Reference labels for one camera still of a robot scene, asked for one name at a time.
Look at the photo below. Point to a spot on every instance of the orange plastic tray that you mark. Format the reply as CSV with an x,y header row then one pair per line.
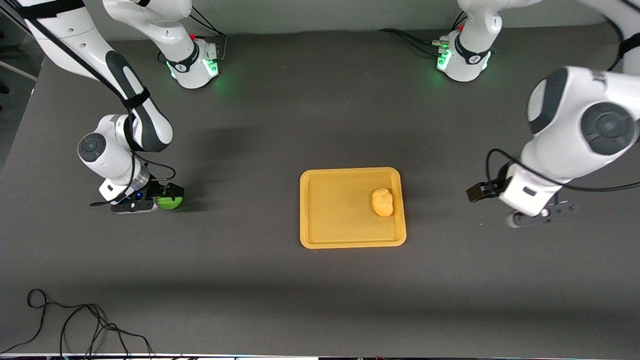
x,y
340,220

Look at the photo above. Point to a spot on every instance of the yellow toy potato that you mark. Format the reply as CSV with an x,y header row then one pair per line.
x,y
383,202

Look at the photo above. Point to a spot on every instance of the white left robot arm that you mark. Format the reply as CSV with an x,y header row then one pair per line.
x,y
575,125

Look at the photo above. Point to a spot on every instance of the green toy apple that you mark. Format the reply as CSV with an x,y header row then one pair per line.
x,y
171,203

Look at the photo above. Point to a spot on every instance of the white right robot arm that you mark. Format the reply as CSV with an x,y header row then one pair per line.
x,y
65,35

